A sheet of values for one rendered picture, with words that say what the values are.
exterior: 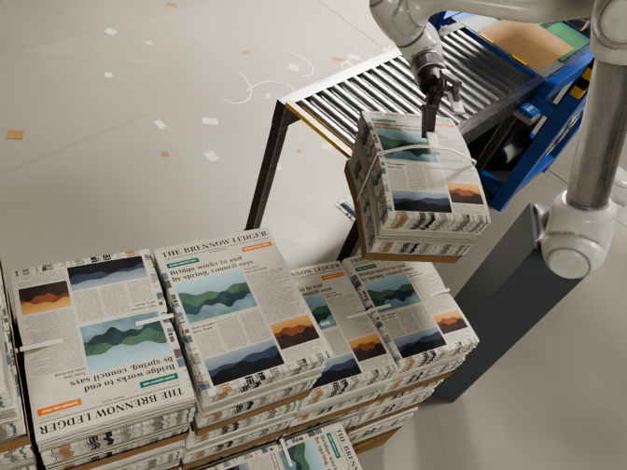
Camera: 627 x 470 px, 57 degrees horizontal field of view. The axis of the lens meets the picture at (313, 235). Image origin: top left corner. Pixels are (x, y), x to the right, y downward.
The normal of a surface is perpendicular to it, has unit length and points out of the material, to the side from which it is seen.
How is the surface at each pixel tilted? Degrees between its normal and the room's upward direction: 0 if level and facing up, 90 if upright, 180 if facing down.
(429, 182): 10
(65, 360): 1
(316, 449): 2
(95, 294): 1
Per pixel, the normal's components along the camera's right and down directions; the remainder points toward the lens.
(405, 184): 0.22, -0.49
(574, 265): -0.51, 0.65
